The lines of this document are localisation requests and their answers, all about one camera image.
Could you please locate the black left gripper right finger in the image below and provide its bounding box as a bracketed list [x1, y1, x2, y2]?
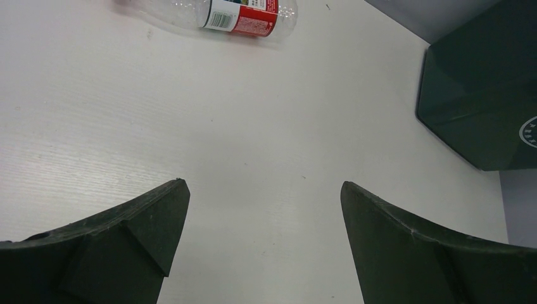
[340, 181, 536, 303]

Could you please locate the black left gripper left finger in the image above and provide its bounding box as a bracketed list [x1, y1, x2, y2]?
[1, 179, 190, 303]

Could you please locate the bottle red blue label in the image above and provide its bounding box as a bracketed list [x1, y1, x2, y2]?
[113, 0, 299, 39]

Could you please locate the dark green trash bin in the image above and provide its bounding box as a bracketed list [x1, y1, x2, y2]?
[415, 0, 536, 171]

